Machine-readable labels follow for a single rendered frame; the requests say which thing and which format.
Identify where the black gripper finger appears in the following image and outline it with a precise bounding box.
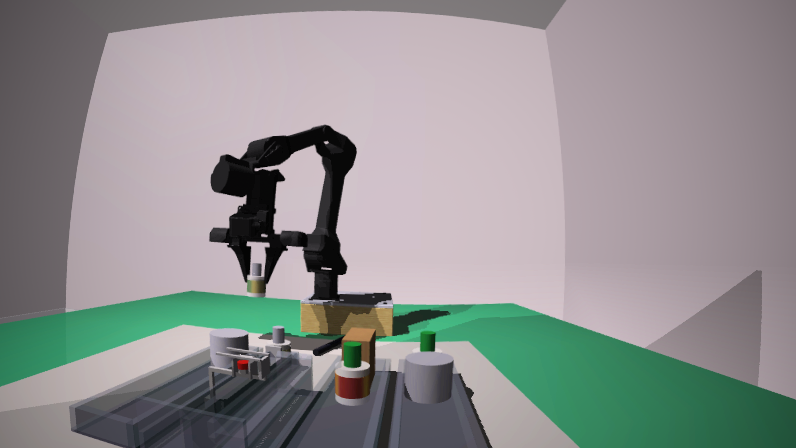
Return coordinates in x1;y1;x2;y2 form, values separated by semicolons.
264;247;288;285
227;245;251;283

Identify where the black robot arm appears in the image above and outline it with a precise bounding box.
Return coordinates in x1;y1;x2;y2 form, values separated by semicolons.
210;125;357;301

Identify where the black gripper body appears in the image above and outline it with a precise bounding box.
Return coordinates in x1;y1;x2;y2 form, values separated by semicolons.
209;199;308;248

